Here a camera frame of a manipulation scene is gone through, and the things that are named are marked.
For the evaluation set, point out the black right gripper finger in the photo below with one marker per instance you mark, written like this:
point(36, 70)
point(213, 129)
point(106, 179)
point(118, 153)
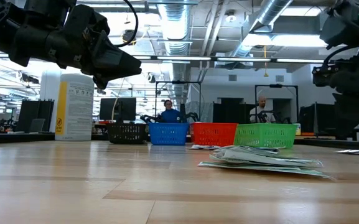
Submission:
point(353, 115)

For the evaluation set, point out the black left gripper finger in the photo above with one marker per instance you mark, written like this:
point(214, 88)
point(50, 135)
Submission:
point(114, 63)
point(104, 82)

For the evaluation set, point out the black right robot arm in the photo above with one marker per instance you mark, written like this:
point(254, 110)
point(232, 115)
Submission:
point(341, 25)

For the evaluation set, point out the black background robot arm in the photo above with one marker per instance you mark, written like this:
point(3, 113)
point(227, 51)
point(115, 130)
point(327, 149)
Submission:
point(149, 118)
point(193, 116)

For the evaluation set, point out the black ceiling dome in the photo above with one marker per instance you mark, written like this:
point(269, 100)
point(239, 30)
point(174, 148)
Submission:
point(128, 39)

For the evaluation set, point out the black computer monitor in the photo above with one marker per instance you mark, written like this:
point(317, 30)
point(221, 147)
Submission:
point(126, 109)

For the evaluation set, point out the large black monitor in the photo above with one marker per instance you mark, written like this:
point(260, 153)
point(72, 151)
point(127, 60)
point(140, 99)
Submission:
point(317, 119)

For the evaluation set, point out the red object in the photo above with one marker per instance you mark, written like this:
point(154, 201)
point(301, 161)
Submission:
point(104, 122)

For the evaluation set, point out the white wipes canister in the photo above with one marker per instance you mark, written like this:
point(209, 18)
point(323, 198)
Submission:
point(75, 118)

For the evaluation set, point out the orange flat object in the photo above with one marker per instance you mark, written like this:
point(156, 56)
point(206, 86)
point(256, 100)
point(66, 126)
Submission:
point(307, 134)

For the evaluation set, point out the black plastic basket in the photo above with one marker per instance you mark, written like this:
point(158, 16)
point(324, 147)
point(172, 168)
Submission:
point(126, 133)

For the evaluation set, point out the white yellow cup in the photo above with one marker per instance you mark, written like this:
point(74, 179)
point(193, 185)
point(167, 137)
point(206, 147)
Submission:
point(298, 129)

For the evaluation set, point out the person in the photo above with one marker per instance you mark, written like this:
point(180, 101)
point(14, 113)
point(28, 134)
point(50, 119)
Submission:
point(261, 110)
point(171, 116)

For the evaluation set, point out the blue plastic basket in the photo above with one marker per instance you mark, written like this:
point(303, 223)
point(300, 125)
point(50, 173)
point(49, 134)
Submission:
point(169, 134)

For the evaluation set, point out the pile of paper banknotes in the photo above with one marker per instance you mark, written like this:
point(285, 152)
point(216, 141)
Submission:
point(291, 171)

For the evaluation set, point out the green plastic basket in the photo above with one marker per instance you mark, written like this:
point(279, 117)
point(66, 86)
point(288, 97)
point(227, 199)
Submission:
point(265, 135)

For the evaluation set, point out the white packet blue print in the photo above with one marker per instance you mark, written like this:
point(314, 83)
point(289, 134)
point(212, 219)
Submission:
point(267, 149)
point(215, 148)
point(235, 148)
point(198, 147)

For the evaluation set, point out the yellow hanging tag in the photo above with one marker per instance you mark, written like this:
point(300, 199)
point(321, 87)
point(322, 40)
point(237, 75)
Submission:
point(265, 75)

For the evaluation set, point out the black partition panel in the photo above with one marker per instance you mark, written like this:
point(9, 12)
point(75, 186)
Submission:
point(233, 113)

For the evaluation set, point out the red plastic basket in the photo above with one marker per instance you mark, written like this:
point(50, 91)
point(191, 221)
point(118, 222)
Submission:
point(213, 134)

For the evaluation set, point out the white ceiling sensor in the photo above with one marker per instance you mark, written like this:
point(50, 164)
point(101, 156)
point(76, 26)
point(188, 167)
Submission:
point(230, 17)

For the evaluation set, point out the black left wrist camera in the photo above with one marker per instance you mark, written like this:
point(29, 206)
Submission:
point(98, 20)

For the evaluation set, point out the black gantry frame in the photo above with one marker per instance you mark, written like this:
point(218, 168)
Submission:
point(178, 82)
point(275, 85)

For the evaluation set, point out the silver spiral air duct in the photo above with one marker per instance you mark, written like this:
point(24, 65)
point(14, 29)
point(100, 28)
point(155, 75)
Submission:
point(176, 25)
point(266, 14)

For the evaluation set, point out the grey wall vent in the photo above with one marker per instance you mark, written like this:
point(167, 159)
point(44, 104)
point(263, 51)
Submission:
point(279, 78)
point(232, 77)

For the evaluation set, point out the black aluminium table frame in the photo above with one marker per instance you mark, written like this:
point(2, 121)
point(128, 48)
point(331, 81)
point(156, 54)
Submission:
point(23, 137)

